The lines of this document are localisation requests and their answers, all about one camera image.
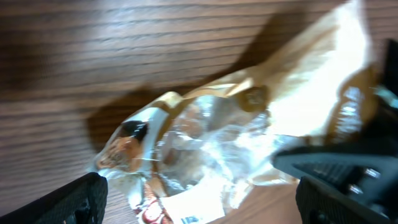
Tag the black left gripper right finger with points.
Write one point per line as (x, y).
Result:
(321, 204)

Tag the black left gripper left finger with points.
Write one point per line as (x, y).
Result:
(82, 201)

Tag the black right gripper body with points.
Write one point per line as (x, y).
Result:
(384, 124)

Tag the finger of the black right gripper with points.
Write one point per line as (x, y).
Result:
(367, 175)

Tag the brown snack pouch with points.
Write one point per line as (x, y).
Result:
(193, 158)

